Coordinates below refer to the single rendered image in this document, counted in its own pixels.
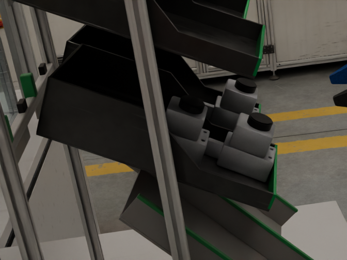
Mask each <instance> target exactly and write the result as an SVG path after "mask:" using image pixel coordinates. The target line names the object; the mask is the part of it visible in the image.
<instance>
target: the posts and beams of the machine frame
mask: <svg viewBox="0 0 347 260"><path fill-rule="evenodd" d="M4 3H5V7H6V11H7V14H8V19H9V23H10V26H11V30H12V34H13V38H14V42H15V46H16V49H17V53H18V57H19V61H20V65H21V68H22V72H23V74H24V73H33V76H34V80H35V82H36V80H37V79H38V77H39V75H40V74H39V70H38V66H37V62H36V58H35V54H34V50H33V46H32V43H31V39H30V35H29V31H28V27H27V23H26V18H25V14H24V10H23V6H22V4H21V3H18V2H14V3H13V4H12V5H11V6H8V5H7V1H6V0H4Z"/></svg>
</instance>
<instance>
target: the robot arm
mask: <svg viewBox="0 0 347 260"><path fill-rule="evenodd" d="M329 79H330V82H331V83H332V84H347V64H346V65H344V66H343V67H341V68H340V69H338V70H337V71H335V72H334V73H332V74H331V75H330V76H329ZM333 100H334V103H335V105H336V106H340V107H347V89H346V90H344V91H342V92H340V93H338V94H336V95H334V96H333Z"/></svg>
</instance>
